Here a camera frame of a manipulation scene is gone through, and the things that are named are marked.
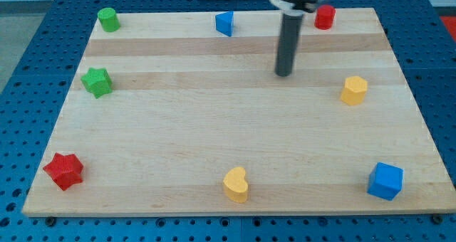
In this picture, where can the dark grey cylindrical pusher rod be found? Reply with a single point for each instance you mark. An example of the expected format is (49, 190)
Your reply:
(288, 41)

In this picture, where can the blue triangle block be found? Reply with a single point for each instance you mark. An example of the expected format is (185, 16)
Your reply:
(224, 23)

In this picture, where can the red cylinder block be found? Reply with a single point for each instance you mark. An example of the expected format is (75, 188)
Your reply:
(324, 17)

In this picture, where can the yellow hexagon block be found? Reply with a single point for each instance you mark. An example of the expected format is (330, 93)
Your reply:
(354, 90)

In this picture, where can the wooden board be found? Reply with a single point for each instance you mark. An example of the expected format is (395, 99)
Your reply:
(189, 104)

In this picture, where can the yellow heart block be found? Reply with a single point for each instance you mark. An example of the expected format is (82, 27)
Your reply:
(235, 185)

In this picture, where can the blue cube block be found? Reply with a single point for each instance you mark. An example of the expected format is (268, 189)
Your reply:
(385, 181)

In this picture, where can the green cylinder block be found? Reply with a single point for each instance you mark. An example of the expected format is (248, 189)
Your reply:
(108, 19)

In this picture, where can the green star block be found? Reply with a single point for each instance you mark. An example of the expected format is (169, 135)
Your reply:
(97, 81)

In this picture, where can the red star block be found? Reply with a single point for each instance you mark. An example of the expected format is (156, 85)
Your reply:
(65, 170)

